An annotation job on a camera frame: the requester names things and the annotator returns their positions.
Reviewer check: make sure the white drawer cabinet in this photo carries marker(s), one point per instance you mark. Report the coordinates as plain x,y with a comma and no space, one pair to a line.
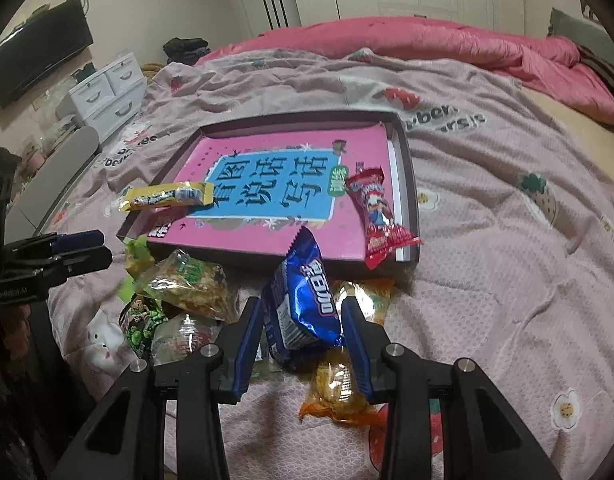
112,90

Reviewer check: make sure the clear green-print snack packet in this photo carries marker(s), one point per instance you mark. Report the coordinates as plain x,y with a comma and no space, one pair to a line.
187,285

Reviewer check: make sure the dark clothes pile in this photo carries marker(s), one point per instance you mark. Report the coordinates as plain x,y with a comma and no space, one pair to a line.
184,50

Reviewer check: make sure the red cartoon snack packet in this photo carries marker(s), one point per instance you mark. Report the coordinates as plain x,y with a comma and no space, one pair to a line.
379,215

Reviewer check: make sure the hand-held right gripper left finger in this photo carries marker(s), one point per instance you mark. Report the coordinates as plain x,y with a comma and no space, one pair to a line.
247,340

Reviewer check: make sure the grey bed footboard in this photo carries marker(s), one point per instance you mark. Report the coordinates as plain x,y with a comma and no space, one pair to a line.
62,170

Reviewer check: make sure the beige bed sheet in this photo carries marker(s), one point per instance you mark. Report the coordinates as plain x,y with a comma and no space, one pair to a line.
577,130

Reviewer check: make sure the clear bread packet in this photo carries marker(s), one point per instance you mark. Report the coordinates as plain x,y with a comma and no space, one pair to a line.
182,340

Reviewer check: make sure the blue cookie packet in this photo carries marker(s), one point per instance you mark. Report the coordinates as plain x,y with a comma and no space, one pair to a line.
307,300

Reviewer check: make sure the orange yellow snack packet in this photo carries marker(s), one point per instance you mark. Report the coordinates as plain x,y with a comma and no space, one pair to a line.
332,390

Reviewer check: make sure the black wall television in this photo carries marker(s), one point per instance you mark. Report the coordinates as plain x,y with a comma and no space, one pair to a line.
32,55

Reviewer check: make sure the pink book with blue print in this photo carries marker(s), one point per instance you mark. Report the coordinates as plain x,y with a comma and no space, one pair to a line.
347,240

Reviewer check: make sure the striped pillow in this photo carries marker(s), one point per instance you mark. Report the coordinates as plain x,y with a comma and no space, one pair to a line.
604,70

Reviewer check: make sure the pink book box tray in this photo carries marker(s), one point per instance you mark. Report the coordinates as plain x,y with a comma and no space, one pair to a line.
409,185

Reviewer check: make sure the yellow-green snack packet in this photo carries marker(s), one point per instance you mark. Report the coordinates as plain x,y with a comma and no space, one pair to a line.
137,260

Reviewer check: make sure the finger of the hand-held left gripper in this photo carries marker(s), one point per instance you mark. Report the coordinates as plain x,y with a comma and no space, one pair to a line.
87,260
77,240

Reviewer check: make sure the grey pillow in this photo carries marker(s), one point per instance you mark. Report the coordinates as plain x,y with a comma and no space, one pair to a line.
577,30

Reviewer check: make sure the pink quilt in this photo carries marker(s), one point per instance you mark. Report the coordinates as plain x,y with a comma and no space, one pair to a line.
412,40

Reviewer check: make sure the green cartoon snack packet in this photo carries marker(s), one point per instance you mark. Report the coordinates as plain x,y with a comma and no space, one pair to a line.
142,330

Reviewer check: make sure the yellow snack bar packet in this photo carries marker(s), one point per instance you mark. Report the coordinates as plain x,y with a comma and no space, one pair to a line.
157,197

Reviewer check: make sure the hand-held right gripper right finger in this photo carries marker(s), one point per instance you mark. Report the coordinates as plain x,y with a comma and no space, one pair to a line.
354,345

